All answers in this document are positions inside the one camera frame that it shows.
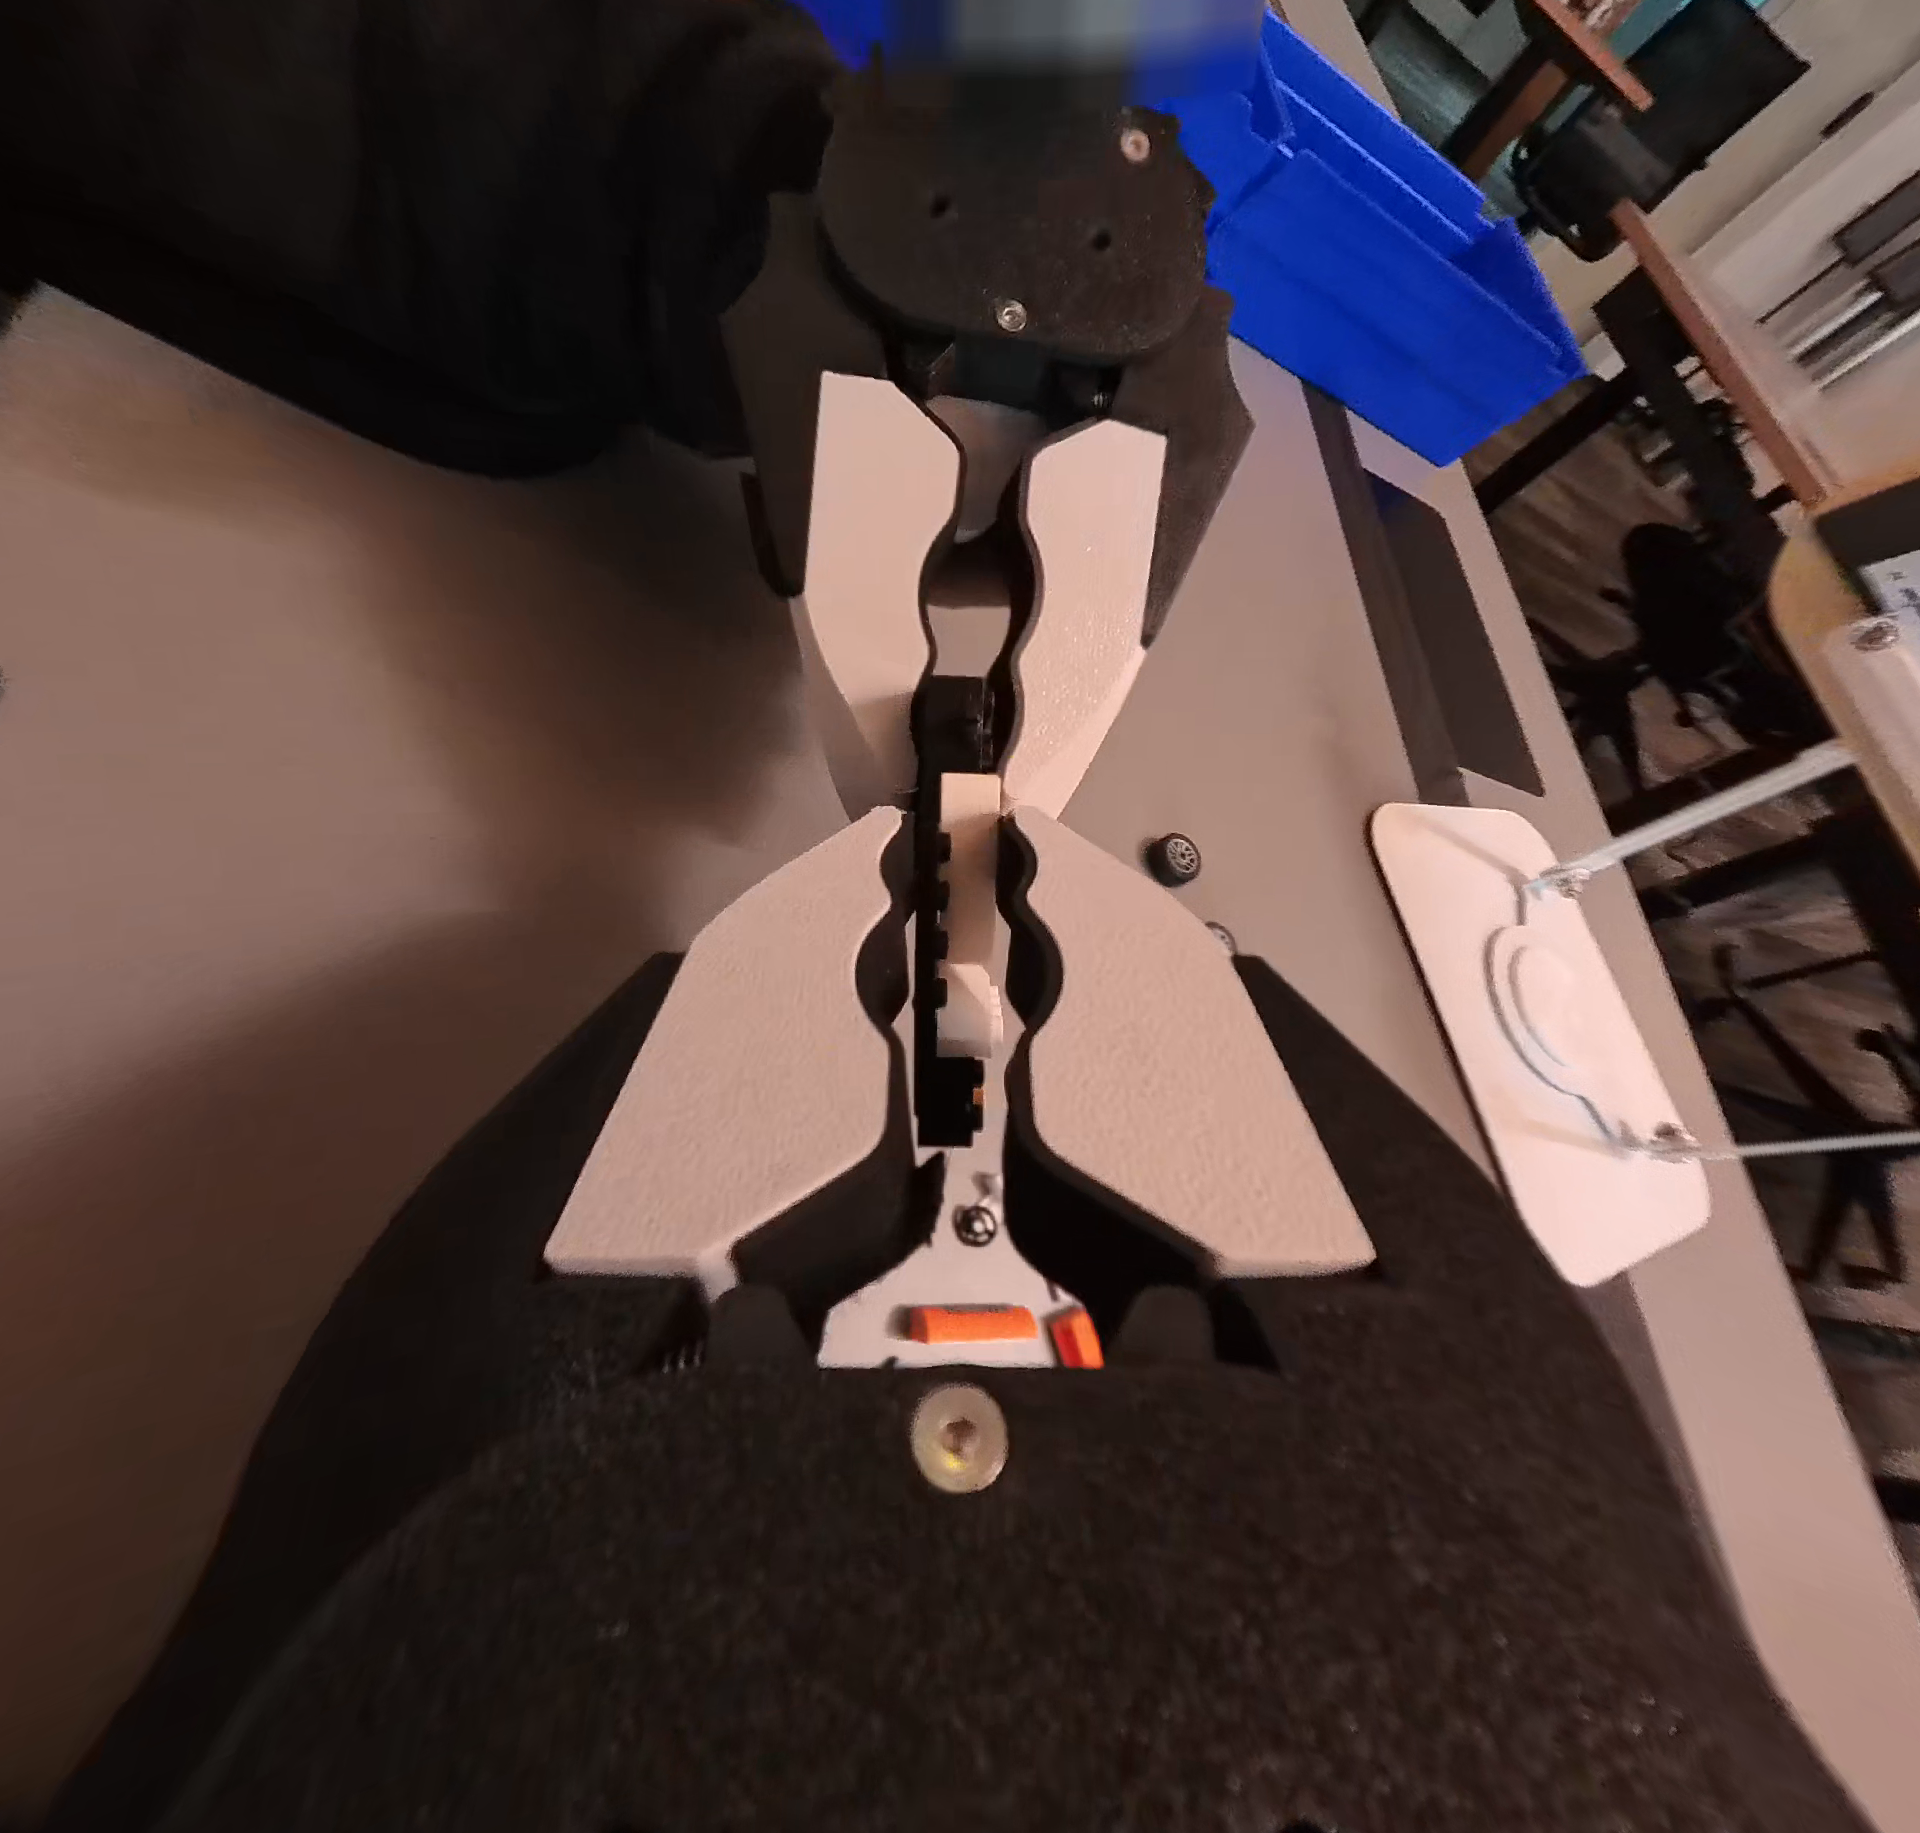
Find black office chair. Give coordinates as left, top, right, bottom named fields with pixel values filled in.
left=1559, top=513, right=1831, bottom=784
left=1515, top=0, right=1816, bottom=243

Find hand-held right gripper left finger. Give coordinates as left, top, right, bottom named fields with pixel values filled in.
left=545, top=809, right=914, bottom=1302

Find orange lego race car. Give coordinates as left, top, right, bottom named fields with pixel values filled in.
left=900, top=680, right=1029, bottom=1150

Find wooden desk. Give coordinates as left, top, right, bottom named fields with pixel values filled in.
left=1440, top=0, right=1831, bottom=513

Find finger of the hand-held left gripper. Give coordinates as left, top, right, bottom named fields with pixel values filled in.
left=792, top=374, right=963, bottom=803
left=1002, top=415, right=1170, bottom=819

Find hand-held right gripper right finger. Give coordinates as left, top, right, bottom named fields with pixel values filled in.
left=1002, top=819, right=1380, bottom=1302

